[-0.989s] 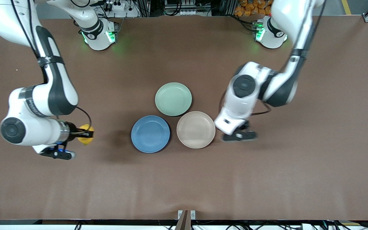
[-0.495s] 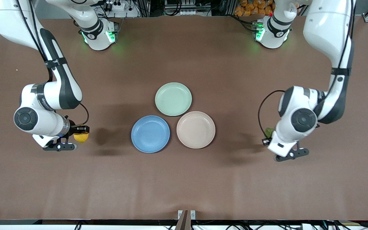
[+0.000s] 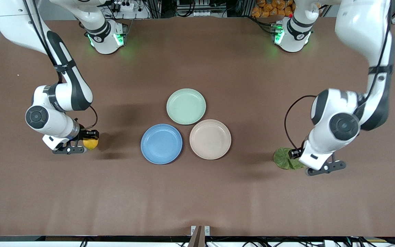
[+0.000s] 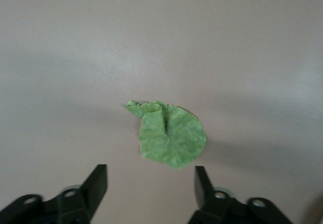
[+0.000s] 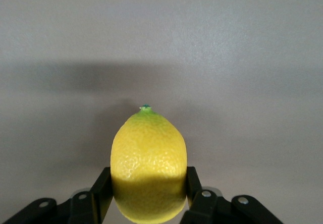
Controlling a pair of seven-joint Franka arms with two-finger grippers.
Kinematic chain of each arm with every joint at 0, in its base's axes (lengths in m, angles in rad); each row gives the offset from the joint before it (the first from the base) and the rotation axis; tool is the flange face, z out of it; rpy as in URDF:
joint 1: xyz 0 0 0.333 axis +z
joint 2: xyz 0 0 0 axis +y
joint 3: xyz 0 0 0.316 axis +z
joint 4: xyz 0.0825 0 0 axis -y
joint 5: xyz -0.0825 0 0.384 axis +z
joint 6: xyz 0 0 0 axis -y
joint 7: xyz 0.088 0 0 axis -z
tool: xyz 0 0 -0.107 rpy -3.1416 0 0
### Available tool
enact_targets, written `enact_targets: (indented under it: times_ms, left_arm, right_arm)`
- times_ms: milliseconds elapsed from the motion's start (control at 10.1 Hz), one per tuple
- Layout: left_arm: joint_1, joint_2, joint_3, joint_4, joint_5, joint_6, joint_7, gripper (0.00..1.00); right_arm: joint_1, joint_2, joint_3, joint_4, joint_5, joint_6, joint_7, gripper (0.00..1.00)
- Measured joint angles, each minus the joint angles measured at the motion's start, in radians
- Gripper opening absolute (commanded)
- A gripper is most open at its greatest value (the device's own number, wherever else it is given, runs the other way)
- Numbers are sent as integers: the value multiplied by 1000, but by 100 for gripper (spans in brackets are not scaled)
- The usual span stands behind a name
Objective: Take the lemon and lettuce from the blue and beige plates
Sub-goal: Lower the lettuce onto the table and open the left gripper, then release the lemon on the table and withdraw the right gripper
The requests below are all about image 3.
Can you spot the green lettuce leaf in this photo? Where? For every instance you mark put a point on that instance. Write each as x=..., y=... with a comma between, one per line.
x=283, y=159

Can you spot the orange mesh bag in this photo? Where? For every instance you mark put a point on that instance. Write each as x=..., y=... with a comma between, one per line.
x=269, y=8

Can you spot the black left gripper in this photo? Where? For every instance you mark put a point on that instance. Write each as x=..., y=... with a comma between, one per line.
x=296, y=153

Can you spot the beige plate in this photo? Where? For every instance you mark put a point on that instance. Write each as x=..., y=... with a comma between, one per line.
x=210, y=139

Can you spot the yellow lemon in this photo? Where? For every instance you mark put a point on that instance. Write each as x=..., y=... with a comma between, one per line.
x=90, y=144

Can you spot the small metal bracket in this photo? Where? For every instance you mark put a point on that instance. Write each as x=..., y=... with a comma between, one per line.
x=207, y=230

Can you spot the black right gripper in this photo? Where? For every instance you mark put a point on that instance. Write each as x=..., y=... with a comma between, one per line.
x=83, y=135

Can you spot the white power strip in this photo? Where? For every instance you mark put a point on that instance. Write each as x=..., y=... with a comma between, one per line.
x=132, y=15

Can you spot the white electronic device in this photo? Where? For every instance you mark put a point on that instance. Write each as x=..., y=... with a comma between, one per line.
x=201, y=13

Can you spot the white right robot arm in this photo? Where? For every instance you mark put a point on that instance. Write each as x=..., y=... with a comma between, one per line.
x=43, y=118

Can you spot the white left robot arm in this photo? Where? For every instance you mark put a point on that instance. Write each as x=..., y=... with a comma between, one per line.
x=345, y=127

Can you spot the green plate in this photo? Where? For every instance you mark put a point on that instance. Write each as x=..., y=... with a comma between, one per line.
x=186, y=106

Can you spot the blue plate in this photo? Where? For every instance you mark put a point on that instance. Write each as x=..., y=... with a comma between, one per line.
x=161, y=144

